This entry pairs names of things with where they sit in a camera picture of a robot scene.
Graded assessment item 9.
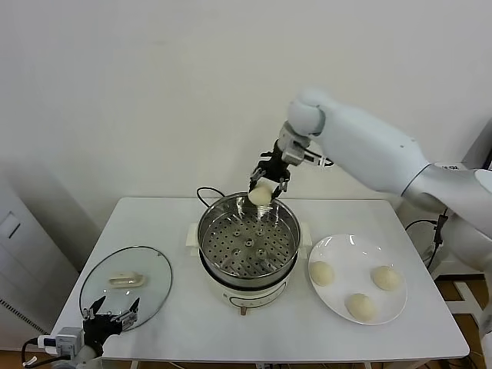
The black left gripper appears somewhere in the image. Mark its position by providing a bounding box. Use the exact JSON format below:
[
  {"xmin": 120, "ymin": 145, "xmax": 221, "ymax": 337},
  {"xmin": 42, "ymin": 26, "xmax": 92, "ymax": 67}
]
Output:
[{"xmin": 82, "ymin": 294, "xmax": 140, "ymax": 354}]

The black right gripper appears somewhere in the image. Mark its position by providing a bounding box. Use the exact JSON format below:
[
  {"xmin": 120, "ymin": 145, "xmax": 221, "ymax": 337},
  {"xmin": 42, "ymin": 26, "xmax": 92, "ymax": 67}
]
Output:
[{"xmin": 248, "ymin": 140, "xmax": 291, "ymax": 200}]

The white steamed baozi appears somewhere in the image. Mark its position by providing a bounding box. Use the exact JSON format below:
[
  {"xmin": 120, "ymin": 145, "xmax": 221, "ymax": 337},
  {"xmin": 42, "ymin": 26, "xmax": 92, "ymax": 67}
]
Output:
[
  {"xmin": 344, "ymin": 293, "xmax": 377, "ymax": 323},
  {"xmin": 248, "ymin": 181, "xmax": 272, "ymax": 205},
  {"xmin": 369, "ymin": 265, "xmax": 402, "ymax": 292},
  {"xmin": 309, "ymin": 261, "xmax": 335, "ymax": 287}
]

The glass lid with cream handle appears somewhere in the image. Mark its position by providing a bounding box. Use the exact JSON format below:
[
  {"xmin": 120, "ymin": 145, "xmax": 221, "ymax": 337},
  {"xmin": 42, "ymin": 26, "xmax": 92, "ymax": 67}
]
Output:
[{"xmin": 79, "ymin": 245, "xmax": 174, "ymax": 334}]

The perforated steel steamer basket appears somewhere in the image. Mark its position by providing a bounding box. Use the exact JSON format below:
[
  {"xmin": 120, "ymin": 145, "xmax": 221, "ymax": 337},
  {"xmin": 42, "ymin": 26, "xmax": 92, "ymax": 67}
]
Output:
[{"xmin": 197, "ymin": 193, "xmax": 301, "ymax": 285}]

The white cabinet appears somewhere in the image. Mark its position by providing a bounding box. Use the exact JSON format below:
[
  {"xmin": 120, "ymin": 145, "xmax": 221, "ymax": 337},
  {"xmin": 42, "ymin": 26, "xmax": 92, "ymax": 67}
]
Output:
[{"xmin": 0, "ymin": 175, "xmax": 80, "ymax": 353}]

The cream electric cooker pot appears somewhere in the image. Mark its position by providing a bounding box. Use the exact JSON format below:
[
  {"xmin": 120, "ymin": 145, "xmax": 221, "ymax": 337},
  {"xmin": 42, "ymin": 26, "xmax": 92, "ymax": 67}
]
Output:
[{"xmin": 185, "ymin": 221, "xmax": 313, "ymax": 318}]

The white round plate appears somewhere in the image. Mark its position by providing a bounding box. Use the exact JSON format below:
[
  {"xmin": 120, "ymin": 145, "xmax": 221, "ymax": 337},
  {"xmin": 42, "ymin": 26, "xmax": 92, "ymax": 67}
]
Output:
[{"xmin": 307, "ymin": 234, "xmax": 408, "ymax": 327}]

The grey computer monitor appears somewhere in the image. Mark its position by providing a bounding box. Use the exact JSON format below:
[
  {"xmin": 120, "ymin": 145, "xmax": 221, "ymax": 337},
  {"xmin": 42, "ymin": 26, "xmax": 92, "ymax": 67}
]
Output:
[{"xmin": 463, "ymin": 118, "xmax": 492, "ymax": 170}]

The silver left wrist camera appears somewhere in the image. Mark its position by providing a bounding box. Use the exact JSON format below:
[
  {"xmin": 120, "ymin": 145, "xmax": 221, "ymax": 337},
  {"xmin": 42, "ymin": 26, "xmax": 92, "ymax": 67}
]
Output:
[{"xmin": 38, "ymin": 326, "xmax": 84, "ymax": 357}]

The black cooker power cord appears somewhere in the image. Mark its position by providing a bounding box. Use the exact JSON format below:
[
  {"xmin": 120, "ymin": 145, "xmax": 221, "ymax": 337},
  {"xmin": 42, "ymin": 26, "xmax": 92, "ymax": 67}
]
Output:
[{"xmin": 196, "ymin": 186, "xmax": 228, "ymax": 211}]

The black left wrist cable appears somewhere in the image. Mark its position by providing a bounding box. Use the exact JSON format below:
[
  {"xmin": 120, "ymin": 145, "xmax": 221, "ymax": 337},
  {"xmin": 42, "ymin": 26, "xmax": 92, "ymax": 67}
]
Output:
[{"xmin": 21, "ymin": 337, "xmax": 43, "ymax": 369}]

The black cable with adapter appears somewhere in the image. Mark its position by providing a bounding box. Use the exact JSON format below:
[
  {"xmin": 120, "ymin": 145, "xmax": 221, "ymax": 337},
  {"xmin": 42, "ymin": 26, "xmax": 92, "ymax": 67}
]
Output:
[{"xmin": 404, "ymin": 207, "xmax": 450, "ymax": 272}]

